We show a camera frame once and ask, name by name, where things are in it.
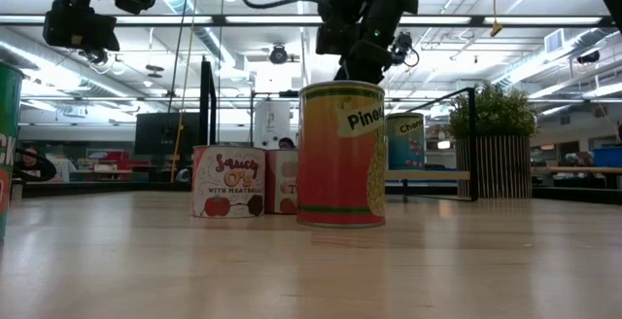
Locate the blue cherries can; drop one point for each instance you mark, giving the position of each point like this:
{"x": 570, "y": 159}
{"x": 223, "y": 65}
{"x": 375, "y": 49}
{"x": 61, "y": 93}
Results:
{"x": 405, "y": 149}

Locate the orange pineapple can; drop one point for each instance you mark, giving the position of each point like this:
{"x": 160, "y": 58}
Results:
{"x": 335, "y": 163}

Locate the red white tomato can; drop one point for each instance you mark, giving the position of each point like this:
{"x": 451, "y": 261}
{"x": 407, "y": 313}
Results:
{"x": 281, "y": 183}

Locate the Saucy O's meatballs can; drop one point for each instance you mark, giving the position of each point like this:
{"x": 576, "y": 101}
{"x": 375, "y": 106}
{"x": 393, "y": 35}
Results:
{"x": 228, "y": 183}

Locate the green chicken soup can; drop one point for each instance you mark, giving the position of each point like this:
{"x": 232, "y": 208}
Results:
{"x": 9, "y": 115}

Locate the black ceiling spotlights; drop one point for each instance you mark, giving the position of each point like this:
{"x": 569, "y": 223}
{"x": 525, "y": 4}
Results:
{"x": 98, "y": 58}

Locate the white cylinder tank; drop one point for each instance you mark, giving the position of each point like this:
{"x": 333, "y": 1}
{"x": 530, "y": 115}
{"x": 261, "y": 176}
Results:
{"x": 272, "y": 124}

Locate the person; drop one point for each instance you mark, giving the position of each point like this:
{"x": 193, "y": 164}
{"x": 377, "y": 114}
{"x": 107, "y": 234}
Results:
{"x": 30, "y": 157}
{"x": 286, "y": 143}

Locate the black overhead light beam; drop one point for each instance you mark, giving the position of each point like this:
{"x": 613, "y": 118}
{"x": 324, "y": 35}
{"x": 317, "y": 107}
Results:
{"x": 218, "y": 20}

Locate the green bushy plant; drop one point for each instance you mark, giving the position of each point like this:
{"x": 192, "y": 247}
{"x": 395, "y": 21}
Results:
{"x": 495, "y": 112}

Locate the black monitor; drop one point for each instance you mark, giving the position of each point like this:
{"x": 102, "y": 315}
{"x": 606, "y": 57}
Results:
{"x": 165, "y": 134}

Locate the striped planter pot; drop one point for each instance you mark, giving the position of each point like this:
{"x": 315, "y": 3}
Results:
{"x": 505, "y": 168}

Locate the red boxes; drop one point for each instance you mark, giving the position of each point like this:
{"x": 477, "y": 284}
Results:
{"x": 114, "y": 157}

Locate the ceiling air vent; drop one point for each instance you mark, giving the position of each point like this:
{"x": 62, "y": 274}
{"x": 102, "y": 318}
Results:
{"x": 554, "y": 42}

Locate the black ceiling speaker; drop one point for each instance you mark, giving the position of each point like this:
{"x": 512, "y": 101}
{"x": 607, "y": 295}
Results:
{"x": 589, "y": 57}

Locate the wooden background table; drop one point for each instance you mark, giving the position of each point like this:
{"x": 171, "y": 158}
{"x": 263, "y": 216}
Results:
{"x": 583, "y": 170}

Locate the blue storage bin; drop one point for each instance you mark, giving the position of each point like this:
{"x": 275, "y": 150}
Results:
{"x": 607, "y": 157}

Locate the round black ceiling camera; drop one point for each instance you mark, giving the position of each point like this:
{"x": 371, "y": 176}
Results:
{"x": 278, "y": 55}

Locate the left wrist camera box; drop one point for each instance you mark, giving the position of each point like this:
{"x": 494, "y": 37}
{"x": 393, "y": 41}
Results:
{"x": 63, "y": 27}

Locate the wooden shelf black metal frame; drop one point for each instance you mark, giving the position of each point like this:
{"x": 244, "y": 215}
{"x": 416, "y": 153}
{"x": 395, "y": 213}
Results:
{"x": 427, "y": 175}

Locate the black table border rail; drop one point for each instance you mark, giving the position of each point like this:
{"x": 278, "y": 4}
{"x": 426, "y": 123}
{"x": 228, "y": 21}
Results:
{"x": 97, "y": 190}

